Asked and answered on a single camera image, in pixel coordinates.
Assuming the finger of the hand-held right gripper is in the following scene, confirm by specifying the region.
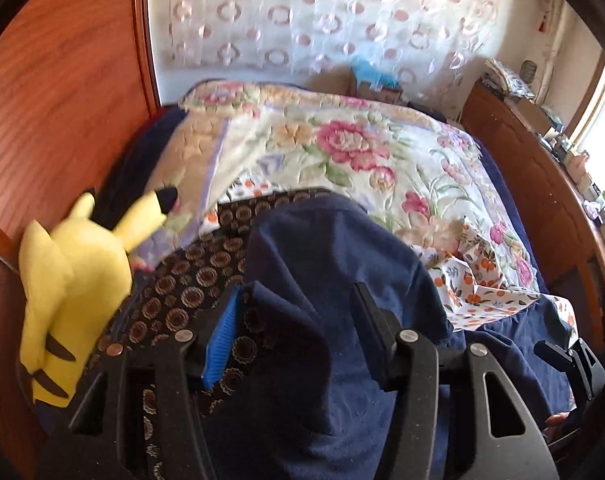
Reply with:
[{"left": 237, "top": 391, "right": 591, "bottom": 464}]
[{"left": 535, "top": 339, "right": 590, "bottom": 377}]

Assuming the orange fruit print sheet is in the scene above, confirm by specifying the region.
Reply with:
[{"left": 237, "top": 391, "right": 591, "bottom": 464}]
[{"left": 202, "top": 180, "right": 578, "bottom": 346}]

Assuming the white ring patterned curtain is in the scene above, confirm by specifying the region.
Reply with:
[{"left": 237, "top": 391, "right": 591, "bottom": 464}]
[{"left": 147, "top": 0, "right": 513, "bottom": 111}]

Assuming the dark sunflower patterned pillow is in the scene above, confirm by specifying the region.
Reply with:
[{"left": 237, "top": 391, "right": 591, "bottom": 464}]
[{"left": 82, "top": 187, "right": 333, "bottom": 480}]

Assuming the wooden headboard panel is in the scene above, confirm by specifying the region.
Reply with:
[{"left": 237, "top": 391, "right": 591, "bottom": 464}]
[{"left": 0, "top": 0, "right": 163, "bottom": 461}]

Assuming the navy blue fleece garment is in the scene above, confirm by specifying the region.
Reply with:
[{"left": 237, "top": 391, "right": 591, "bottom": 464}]
[{"left": 202, "top": 195, "right": 575, "bottom": 480}]

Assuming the bright window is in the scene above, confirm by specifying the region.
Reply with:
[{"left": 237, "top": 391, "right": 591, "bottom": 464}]
[{"left": 565, "top": 55, "right": 605, "bottom": 161}]

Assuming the navy blue bed sheet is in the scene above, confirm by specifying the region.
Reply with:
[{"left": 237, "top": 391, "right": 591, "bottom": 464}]
[{"left": 102, "top": 105, "right": 550, "bottom": 293}]

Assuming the cardboard box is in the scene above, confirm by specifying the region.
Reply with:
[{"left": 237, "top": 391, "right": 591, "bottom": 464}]
[{"left": 352, "top": 77, "right": 405, "bottom": 106}]

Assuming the wooden side cabinet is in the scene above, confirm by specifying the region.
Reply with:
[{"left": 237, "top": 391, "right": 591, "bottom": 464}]
[{"left": 459, "top": 80, "right": 605, "bottom": 356}]

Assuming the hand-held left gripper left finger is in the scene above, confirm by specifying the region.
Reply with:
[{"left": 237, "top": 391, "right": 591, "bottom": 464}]
[{"left": 32, "top": 285, "right": 256, "bottom": 480}]

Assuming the clutter of small items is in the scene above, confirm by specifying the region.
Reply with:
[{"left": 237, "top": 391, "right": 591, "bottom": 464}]
[{"left": 482, "top": 57, "right": 605, "bottom": 261}]

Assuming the blue toy by curtain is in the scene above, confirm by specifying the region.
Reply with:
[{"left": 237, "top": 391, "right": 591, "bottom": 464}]
[{"left": 352, "top": 57, "right": 400, "bottom": 88}]

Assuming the person's right hand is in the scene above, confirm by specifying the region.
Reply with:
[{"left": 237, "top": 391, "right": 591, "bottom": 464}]
[{"left": 545, "top": 411, "right": 579, "bottom": 442}]

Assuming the floral quilt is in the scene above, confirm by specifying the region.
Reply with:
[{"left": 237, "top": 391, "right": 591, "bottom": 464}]
[{"left": 147, "top": 80, "right": 540, "bottom": 301}]

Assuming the yellow plush toy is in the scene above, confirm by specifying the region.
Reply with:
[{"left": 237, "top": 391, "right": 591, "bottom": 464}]
[{"left": 17, "top": 186, "right": 179, "bottom": 408}]

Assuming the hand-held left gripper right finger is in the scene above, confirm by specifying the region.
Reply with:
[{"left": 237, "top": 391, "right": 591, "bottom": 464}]
[{"left": 352, "top": 281, "right": 555, "bottom": 480}]

